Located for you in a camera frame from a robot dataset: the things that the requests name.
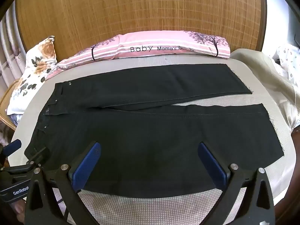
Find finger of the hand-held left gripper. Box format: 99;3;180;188
25;147;50;167
0;140;22;156

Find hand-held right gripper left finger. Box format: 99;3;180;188
25;141;102;225

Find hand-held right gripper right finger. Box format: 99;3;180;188
197;142;275;225

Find black pants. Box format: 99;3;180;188
24;63;285;193

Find person's left hand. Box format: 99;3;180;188
8;198;27;224

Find wicker chair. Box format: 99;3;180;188
0;78;22;132

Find white floral pillow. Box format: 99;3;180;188
7;36;58;116

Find pale pleated curtain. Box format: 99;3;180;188
0;3;27;147

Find beige blanket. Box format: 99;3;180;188
231;48;300;135

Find pink striped tree-print pillow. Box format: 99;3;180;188
47;35;120;80
116;30;231;59

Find white spotted cloth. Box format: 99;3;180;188
269;44;300;86

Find bamboo woven headboard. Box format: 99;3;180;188
14;0;268;61

